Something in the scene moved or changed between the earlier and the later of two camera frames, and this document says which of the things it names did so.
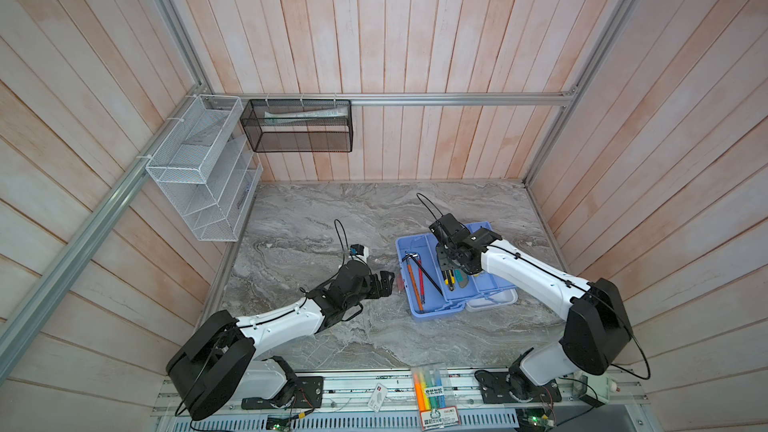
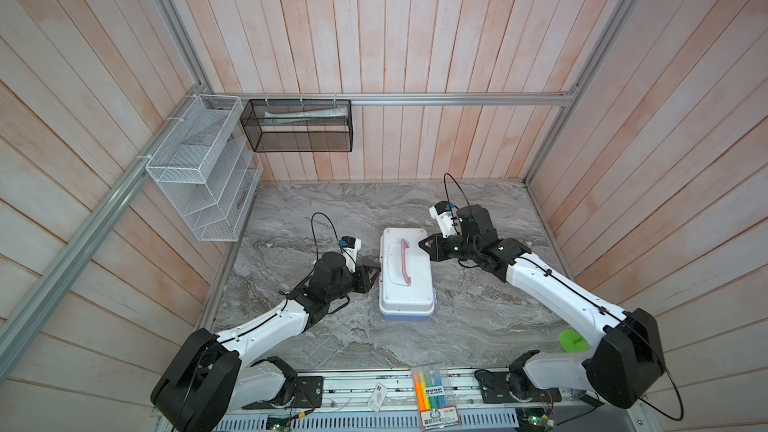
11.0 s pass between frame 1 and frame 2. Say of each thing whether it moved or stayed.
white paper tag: stayed
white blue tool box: moved
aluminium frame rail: stayed
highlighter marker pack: stayed
